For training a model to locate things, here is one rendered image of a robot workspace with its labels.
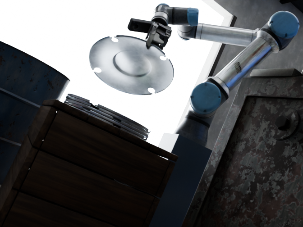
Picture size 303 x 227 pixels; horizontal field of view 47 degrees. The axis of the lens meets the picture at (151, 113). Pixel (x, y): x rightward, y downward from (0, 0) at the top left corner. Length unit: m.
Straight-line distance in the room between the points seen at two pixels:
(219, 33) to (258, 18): 5.53
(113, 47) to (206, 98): 0.40
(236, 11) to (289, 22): 5.32
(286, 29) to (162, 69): 0.53
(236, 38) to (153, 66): 0.53
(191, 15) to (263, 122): 0.73
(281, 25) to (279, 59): 5.99
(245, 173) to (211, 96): 0.54
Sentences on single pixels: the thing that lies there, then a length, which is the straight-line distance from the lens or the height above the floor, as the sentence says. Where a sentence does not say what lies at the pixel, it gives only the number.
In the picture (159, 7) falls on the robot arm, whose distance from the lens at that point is 1.52.
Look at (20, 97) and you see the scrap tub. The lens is 1.37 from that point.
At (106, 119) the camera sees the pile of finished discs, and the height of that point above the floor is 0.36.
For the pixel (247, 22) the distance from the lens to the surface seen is 6.94.
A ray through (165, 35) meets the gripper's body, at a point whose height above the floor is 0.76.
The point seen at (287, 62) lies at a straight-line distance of 7.63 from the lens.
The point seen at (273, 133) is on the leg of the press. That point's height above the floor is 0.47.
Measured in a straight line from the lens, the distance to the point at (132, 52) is 1.22.
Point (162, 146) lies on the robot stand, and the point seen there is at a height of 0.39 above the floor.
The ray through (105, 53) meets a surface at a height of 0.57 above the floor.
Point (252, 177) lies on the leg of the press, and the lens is 0.85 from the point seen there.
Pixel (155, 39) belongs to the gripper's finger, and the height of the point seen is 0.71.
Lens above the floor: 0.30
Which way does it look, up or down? 7 degrees up
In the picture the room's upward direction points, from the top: 24 degrees clockwise
